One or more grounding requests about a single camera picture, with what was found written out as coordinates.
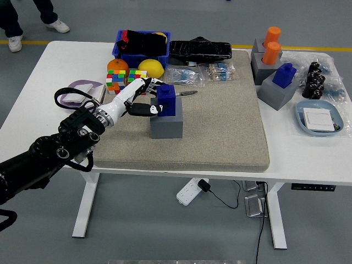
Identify black adapter cable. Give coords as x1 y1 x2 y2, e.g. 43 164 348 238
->
208 180 241 209

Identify black robot body part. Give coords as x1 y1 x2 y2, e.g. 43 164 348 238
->
0 208 18 233

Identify clear bag of blue resistors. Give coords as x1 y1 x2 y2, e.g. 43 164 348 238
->
163 64 206 88

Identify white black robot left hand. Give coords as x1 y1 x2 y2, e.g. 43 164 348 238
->
97 76 167 122

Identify colourful puzzle cube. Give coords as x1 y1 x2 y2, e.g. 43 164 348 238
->
127 69 150 96
106 69 127 95

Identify black cloth bundle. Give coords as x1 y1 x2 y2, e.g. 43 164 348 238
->
115 29 169 57

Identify person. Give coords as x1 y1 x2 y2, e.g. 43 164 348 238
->
0 0 70 53

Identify purple tray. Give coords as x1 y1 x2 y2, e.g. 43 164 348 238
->
59 79 107 107

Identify grey-brown table mat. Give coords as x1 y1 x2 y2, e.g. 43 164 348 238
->
90 49 271 173

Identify orange fruit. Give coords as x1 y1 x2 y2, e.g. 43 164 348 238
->
107 58 130 76

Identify black power adapter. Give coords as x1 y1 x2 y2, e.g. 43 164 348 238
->
197 178 212 193

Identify light blue tray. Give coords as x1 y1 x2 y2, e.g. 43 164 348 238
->
295 100 344 138

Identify black floor cable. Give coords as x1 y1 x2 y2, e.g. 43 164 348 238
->
254 181 269 264

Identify white table leg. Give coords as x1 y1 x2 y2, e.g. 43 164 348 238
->
71 173 100 239
265 183 288 250

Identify grey round-hole holder block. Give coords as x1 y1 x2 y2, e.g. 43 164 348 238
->
250 51 281 86
252 38 283 56

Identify yellow lemon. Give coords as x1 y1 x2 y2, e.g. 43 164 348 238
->
137 58 165 80

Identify orange cylinder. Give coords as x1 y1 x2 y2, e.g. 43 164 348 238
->
264 26 282 46
262 41 282 66

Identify yellow item in bin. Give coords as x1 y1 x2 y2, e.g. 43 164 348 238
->
152 31 168 43

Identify black keyboard in plastic wrap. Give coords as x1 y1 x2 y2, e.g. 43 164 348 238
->
168 36 233 64

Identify metal floor bracket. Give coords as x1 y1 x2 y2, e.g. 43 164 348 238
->
244 194 269 218
241 180 266 192

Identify white power strip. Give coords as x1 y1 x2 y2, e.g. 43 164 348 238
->
176 177 204 206

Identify blue seal stamp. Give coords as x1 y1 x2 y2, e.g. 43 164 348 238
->
272 63 297 89
156 84 177 118

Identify black table control panel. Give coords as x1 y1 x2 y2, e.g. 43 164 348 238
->
291 183 337 192

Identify clear bags of blue components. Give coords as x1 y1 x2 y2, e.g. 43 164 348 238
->
280 51 349 102

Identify grey square seal holder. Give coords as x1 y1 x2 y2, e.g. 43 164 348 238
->
257 74 299 111
150 97 184 139

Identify blue plastic bin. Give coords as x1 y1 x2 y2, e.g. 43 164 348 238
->
112 29 171 69

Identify clear bag of mixed resistors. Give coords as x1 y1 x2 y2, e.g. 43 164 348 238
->
203 62 237 82

